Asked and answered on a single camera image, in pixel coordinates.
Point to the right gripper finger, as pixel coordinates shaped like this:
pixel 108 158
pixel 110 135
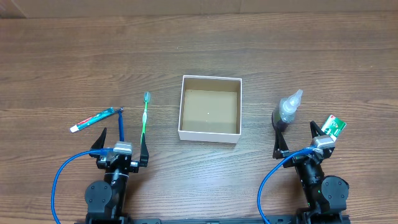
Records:
pixel 315 130
pixel 280 147

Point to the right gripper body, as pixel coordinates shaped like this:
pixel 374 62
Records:
pixel 305 158

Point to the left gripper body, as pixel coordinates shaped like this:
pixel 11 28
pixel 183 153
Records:
pixel 119 162

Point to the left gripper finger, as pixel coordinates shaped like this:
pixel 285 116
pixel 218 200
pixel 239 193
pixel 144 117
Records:
pixel 144 156
pixel 97 149

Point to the green white small packet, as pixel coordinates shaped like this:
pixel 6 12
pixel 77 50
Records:
pixel 333 127

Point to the small toothpaste tube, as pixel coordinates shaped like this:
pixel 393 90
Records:
pixel 92 120

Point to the clear spray bottle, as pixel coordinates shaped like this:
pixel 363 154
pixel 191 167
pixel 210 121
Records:
pixel 284 113

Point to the blue razor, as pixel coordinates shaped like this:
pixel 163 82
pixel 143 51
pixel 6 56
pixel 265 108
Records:
pixel 120 124

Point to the green toothbrush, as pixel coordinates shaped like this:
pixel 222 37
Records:
pixel 147 97

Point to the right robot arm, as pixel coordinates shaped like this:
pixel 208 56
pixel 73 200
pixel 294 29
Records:
pixel 326 195

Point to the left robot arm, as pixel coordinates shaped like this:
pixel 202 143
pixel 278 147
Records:
pixel 105 198

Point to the white square cardboard box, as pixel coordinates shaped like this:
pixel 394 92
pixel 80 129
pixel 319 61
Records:
pixel 210 109

